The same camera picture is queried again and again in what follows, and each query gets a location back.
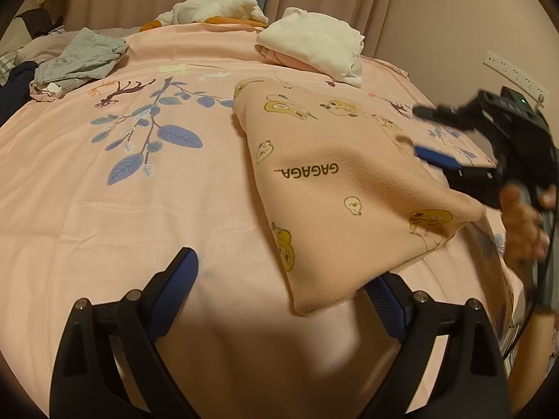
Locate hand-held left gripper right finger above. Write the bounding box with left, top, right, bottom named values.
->
left=362, top=273, right=511, bottom=419

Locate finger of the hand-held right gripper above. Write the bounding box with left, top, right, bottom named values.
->
left=414, top=144, right=503, bottom=210
left=413, top=96, right=485, bottom=134

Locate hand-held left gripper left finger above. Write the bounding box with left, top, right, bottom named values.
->
left=49, top=247, right=199, bottom=419

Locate peach cartoon print garment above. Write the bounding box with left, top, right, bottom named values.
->
left=231, top=76, right=487, bottom=317

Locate person's right forearm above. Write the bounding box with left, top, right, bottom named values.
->
left=507, top=310, right=559, bottom=419

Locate person's right hand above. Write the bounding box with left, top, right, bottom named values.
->
left=498, top=183, right=559, bottom=263

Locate pink leaf print bedsheet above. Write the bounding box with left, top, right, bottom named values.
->
left=0, top=22, right=525, bottom=419

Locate folded white garment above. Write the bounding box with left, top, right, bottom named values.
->
left=255, top=7, right=365, bottom=88

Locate folded pink garment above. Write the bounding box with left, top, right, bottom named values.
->
left=257, top=46, right=324, bottom=71

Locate grey garment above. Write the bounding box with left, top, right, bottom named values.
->
left=30, top=27, right=129, bottom=97

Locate orange cloth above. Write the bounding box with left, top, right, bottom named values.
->
left=140, top=16, right=268, bottom=32

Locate dark navy cloth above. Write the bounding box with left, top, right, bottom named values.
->
left=0, top=61, right=40, bottom=127

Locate crumpled white garment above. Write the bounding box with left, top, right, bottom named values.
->
left=155, top=0, right=269, bottom=26

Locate pinkish grey blanket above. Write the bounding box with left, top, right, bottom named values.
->
left=13, top=26, right=145, bottom=68

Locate plaid cloth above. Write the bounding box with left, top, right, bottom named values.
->
left=0, top=46, right=22, bottom=86

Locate brown object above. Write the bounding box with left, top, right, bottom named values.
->
left=13, top=9, right=64, bottom=36

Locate white wall power strip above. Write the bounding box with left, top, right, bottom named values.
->
left=484, top=51, right=549, bottom=101

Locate black cable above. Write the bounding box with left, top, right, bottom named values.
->
left=509, top=209, right=559, bottom=352

